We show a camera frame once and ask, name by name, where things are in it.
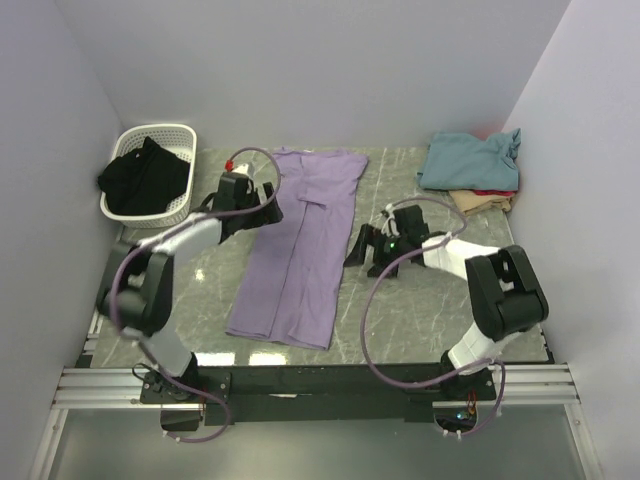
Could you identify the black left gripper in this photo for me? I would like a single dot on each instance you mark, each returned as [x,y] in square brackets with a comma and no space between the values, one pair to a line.
[270,212]

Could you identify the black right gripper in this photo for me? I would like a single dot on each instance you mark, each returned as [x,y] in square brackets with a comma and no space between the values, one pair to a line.
[368,236]

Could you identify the purple t shirt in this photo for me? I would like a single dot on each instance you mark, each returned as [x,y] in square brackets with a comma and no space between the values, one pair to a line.
[290,289]

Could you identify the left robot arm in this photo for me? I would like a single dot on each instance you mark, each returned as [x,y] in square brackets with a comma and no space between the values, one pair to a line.
[136,290]

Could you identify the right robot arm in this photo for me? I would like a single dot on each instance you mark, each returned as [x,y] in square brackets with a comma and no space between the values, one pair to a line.
[505,295]

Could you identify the white laundry basket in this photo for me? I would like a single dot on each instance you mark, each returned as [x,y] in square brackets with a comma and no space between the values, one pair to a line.
[178,139]

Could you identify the tan folded t shirt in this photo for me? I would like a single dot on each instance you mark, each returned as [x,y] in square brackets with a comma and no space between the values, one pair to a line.
[469,203]

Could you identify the black t shirt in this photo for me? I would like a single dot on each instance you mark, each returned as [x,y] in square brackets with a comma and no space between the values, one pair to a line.
[143,181]

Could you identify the teal folded t shirt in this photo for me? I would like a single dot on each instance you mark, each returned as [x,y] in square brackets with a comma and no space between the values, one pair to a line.
[461,161]

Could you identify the red folded t shirt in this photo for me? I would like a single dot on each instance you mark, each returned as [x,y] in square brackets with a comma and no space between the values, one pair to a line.
[506,194]

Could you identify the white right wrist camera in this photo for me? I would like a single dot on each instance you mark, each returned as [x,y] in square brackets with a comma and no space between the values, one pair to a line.
[389,226]

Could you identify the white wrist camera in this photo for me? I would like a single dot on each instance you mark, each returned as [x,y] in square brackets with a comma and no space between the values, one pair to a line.
[241,168]
[389,226]

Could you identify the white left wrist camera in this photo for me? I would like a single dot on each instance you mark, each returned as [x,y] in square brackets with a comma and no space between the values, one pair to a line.
[241,168]

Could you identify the aluminium rail frame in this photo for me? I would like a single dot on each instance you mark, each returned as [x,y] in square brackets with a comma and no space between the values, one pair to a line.
[409,325]

